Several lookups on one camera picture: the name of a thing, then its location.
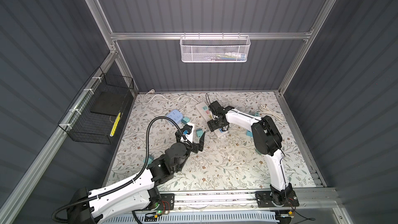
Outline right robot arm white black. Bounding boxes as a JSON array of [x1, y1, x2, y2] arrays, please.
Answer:
[[207, 101, 300, 207]]

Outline black wire basket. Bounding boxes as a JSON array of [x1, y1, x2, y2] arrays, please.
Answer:
[[59, 68, 134, 145]]

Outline white wire mesh basket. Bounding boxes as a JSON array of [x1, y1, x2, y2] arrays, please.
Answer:
[[179, 34, 251, 63]]

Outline white multicolour power strip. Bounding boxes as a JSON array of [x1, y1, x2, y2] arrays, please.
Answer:
[[195, 102, 228, 138]]

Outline teal usb power strip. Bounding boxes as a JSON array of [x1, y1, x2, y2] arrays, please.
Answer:
[[246, 131, 253, 138]]

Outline black pad in basket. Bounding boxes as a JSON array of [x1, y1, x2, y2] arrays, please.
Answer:
[[90, 92, 126, 117]]

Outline white bundled cable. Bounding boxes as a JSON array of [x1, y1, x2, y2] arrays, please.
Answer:
[[257, 104, 285, 121]]

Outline white power strip cord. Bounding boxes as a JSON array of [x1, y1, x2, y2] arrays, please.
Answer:
[[142, 89, 200, 106]]

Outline pens in white basket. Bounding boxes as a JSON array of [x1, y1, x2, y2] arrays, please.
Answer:
[[205, 52, 247, 62]]

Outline yellow marker pen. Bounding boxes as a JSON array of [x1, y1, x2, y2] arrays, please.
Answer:
[[109, 112, 122, 137]]

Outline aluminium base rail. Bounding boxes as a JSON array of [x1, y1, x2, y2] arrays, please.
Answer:
[[159, 187, 342, 211]]

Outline floral table mat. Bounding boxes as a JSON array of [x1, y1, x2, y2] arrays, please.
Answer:
[[105, 92, 316, 191]]

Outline blue square socket cube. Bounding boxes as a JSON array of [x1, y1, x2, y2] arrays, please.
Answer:
[[167, 110, 183, 124]]

